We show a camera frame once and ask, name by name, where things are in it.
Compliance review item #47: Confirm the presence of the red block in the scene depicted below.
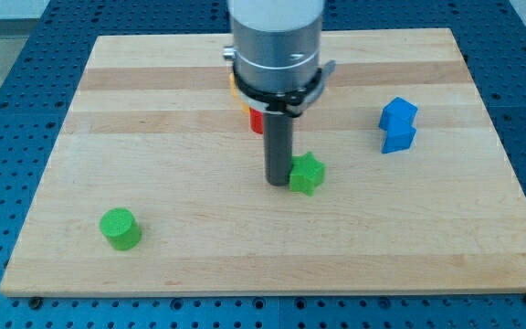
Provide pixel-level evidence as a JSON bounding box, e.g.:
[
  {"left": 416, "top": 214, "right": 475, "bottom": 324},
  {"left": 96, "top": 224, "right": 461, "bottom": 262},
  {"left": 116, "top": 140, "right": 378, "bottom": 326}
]
[{"left": 249, "top": 108, "right": 264, "bottom": 134}]

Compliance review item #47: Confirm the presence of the wooden board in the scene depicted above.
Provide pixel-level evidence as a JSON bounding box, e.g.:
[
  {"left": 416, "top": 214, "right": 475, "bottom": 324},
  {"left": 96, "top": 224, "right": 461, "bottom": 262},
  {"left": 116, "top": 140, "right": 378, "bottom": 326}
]
[{"left": 0, "top": 28, "right": 526, "bottom": 298}]

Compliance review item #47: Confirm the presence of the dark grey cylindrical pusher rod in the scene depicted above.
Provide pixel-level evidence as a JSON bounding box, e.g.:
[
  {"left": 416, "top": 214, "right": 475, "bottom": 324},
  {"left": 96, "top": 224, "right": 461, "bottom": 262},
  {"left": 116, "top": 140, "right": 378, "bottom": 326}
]
[{"left": 263, "top": 113, "right": 293, "bottom": 186}]

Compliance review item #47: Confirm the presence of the blue angular block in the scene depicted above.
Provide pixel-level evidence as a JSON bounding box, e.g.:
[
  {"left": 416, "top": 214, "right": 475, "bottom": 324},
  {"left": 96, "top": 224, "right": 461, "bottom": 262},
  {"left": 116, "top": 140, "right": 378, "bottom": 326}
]
[{"left": 378, "top": 97, "right": 418, "bottom": 154}]

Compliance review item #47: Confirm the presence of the green cylinder block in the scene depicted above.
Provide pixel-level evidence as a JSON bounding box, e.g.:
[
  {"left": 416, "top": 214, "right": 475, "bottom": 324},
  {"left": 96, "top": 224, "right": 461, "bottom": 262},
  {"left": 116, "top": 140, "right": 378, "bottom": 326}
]
[{"left": 100, "top": 207, "right": 142, "bottom": 251}]

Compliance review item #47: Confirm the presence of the black clamp ring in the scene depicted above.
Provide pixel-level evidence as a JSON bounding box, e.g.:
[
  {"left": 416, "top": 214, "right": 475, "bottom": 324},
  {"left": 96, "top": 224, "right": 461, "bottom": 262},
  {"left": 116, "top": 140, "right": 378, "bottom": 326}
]
[{"left": 231, "top": 66, "right": 326, "bottom": 119}]

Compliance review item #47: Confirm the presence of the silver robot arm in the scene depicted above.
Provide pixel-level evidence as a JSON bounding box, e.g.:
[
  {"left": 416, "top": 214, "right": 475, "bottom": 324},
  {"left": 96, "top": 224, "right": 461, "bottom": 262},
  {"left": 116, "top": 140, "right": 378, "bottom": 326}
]
[{"left": 223, "top": 0, "right": 325, "bottom": 92}]

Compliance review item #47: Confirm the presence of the yellow block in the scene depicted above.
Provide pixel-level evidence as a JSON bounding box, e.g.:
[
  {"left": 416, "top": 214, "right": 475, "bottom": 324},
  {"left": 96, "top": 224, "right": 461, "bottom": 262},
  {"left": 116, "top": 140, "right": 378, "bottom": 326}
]
[{"left": 228, "top": 73, "right": 250, "bottom": 113}]

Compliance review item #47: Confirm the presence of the green star block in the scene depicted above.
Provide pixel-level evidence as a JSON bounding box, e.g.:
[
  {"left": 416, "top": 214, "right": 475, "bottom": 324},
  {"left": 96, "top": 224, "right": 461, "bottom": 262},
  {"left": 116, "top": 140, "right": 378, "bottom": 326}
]
[{"left": 289, "top": 152, "right": 325, "bottom": 196}]

